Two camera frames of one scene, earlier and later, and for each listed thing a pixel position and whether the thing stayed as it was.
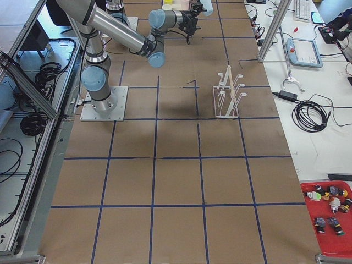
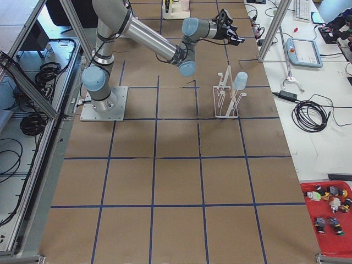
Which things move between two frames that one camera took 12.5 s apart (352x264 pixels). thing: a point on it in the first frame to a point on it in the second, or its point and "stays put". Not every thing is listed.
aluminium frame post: x=284 y=7 stays put
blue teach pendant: x=303 y=53 stays put
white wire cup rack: x=226 y=102 stays put
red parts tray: x=330 y=204 stays put
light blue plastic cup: x=207 y=4 to x=240 y=81
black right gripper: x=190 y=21 to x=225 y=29
